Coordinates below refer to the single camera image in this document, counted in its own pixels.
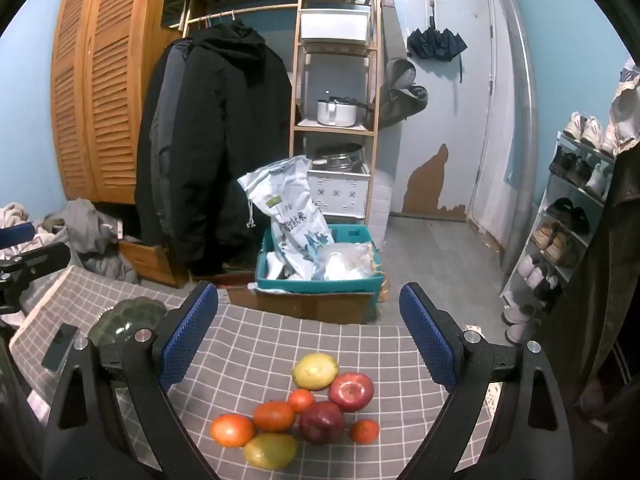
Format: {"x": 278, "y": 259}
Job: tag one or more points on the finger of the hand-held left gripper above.
{"x": 17, "y": 236}
{"x": 40, "y": 259}

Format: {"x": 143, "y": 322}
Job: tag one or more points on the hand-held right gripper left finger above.
{"x": 187, "y": 330}

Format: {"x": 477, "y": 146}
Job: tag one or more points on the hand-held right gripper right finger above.
{"x": 427, "y": 340}

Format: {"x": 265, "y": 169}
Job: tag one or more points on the green leaf-shaped plate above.
{"x": 130, "y": 317}

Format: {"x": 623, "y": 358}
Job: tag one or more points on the bright red apple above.
{"x": 351, "y": 392}

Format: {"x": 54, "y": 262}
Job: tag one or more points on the large orange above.
{"x": 232, "y": 430}

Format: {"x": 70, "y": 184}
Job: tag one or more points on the small tangerine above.
{"x": 364, "y": 430}
{"x": 300, "y": 400}

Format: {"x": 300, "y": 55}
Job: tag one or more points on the yellow pear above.
{"x": 315, "y": 371}

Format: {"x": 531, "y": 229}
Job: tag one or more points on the medium orange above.
{"x": 273, "y": 416}

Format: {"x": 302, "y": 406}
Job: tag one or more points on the dark red apple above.
{"x": 322, "y": 422}

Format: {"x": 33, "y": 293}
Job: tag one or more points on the green speckled pear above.
{"x": 270, "y": 450}

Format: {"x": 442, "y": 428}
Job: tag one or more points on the grey clothes pile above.
{"x": 85, "y": 230}

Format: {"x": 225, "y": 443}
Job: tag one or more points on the grey checked tablecloth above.
{"x": 260, "y": 340}

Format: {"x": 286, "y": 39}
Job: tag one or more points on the black smartphone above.
{"x": 60, "y": 346}

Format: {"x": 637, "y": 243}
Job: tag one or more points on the wooden drawer box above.
{"x": 150, "y": 260}

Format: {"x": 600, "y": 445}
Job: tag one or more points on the clear plastic bag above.
{"x": 345, "y": 262}

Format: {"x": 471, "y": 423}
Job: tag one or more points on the large cardboard box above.
{"x": 310, "y": 307}

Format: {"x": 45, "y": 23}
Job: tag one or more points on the teal plastic crate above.
{"x": 310, "y": 286}

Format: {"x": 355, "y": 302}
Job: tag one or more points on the white printed rice bag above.
{"x": 295, "y": 225}

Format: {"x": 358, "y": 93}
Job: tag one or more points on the wooden louvred wardrobe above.
{"x": 100, "y": 110}

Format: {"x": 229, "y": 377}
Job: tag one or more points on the rows of shoes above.
{"x": 555, "y": 245}

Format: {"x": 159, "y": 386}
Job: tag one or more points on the white perforated basket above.
{"x": 345, "y": 192}

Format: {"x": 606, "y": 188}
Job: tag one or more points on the grey hanging jacket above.
{"x": 167, "y": 110}

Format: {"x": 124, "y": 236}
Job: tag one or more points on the black hanging coat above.
{"x": 225, "y": 135}

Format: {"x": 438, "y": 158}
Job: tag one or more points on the brown hanging coat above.
{"x": 610, "y": 260}

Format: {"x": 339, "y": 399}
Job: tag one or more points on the steel pot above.
{"x": 340, "y": 160}

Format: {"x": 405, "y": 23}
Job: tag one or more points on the white shoe rack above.
{"x": 580, "y": 190}

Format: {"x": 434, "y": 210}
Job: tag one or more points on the grey peeling door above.
{"x": 450, "y": 125}

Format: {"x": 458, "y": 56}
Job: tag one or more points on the wooden shelf rack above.
{"x": 333, "y": 129}

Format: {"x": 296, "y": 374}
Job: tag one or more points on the olive backpack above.
{"x": 400, "y": 95}

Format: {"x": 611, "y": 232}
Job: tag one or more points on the white pot with lid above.
{"x": 330, "y": 112}

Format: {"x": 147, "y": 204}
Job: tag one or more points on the grey metal pipe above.
{"x": 520, "y": 110}

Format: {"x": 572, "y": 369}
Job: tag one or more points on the dark blue umbrella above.
{"x": 435, "y": 45}

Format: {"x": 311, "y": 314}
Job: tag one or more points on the white lace cloth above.
{"x": 627, "y": 110}

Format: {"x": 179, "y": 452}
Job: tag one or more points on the grey long hanging bag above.
{"x": 392, "y": 25}

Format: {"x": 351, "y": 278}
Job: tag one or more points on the large white storage bin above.
{"x": 335, "y": 25}

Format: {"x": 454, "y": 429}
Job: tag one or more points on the wooden clothes rail frame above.
{"x": 240, "y": 10}

